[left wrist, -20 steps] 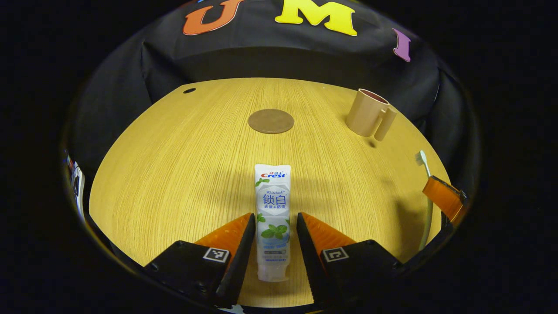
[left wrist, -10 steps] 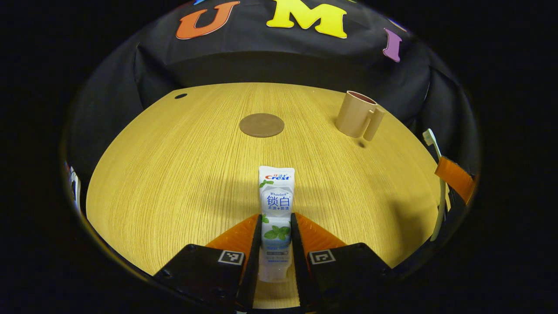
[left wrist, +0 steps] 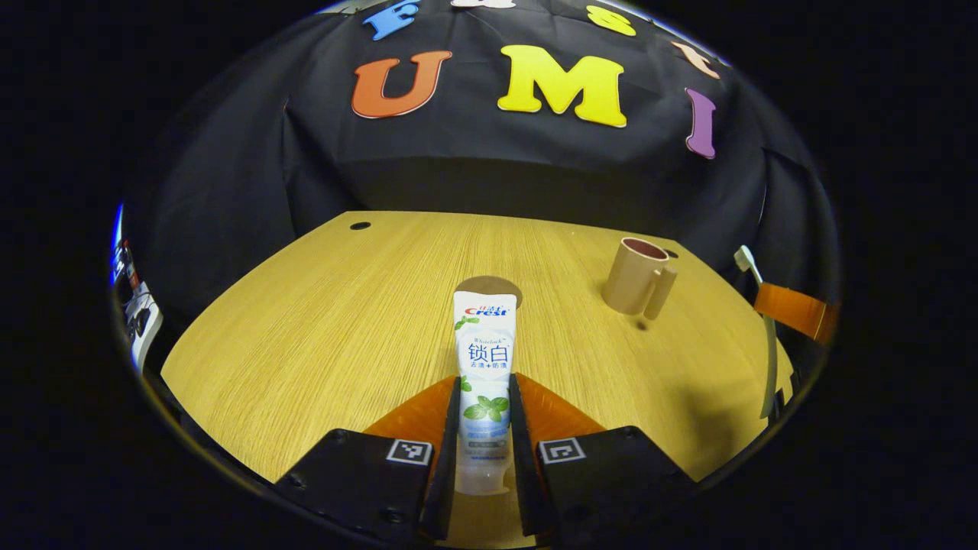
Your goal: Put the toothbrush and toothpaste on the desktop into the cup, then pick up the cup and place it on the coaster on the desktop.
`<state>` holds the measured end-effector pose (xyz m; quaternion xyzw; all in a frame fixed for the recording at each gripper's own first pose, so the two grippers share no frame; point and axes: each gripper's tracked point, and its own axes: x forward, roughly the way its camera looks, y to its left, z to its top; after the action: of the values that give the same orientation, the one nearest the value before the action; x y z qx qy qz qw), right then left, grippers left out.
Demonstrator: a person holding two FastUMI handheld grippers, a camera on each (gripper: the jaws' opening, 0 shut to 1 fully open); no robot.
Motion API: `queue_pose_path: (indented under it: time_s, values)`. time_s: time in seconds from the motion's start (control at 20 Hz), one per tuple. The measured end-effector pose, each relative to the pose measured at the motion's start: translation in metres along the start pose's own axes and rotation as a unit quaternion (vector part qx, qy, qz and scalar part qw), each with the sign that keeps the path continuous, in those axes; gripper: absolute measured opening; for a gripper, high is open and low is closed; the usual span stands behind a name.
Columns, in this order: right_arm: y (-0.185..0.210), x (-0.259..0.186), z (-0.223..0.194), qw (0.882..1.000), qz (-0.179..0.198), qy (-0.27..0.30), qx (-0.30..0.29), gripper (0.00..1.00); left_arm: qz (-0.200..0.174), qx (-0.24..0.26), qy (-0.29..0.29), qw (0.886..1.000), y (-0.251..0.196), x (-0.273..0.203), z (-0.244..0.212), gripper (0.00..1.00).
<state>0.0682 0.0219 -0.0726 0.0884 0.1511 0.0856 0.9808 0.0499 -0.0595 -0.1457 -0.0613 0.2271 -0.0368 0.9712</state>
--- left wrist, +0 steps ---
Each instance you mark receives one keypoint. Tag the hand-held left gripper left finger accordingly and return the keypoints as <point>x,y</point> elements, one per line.
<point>443,473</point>

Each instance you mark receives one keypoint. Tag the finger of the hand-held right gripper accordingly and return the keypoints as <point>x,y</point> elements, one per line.
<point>795,309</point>

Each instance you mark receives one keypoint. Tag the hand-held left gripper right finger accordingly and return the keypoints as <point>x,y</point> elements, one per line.
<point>523,473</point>

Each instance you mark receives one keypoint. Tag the pale green toothbrush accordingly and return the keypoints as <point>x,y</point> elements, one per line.
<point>769,359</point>

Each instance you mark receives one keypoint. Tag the white toothpaste tube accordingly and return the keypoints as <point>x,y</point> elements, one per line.
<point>485,359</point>

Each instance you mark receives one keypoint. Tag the beige cup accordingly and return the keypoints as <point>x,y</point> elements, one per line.
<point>630,279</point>

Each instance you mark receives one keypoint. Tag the round brown coaster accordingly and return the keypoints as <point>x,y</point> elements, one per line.
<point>489,283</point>

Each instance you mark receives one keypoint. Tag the black backdrop cloth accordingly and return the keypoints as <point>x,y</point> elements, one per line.
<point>489,176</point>

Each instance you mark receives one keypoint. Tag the white side table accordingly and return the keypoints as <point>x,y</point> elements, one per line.
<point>147,328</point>

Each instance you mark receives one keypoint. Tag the computer monitor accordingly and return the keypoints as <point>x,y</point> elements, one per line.
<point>118,237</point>

